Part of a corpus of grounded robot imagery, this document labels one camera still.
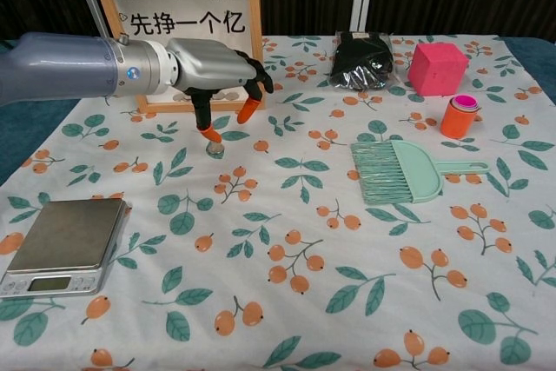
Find mint green dustpan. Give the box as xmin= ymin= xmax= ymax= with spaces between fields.
xmin=390 ymin=140 xmax=491 ymax=205

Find orange cup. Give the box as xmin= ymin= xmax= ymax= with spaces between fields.
xmin=440 ymin=95 xmax=479 ymax=139

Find wooden frame money box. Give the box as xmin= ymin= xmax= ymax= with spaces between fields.
xmin=90 ymin=0 xmax=267 ymax=115

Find floral tablecloth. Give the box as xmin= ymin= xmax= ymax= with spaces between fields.
xmin=0 ymin=34 xmax=556 ymax=371

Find mint green brush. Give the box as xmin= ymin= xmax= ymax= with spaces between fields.
xmin=350 ymin=140 xmax=414 ymax=206

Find magenta nested cup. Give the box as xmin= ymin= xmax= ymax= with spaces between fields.
xmin=451 ymin=94 xmax=478 ymax=112

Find silver digital scale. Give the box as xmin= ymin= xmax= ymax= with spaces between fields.
xmin=0 ymin=197 xmax=133 ymax=300

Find black gloves in plastic bag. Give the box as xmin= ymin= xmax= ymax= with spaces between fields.
xmin=328 ymin=30 xmax=396 ymax=93

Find pink foam cube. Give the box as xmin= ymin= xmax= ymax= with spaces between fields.
xmin=407 ymin=43 xmax=471 ymax=97

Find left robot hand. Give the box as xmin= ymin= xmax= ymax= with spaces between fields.
xmin=165 ymin=36 xmax=275 ymax=145

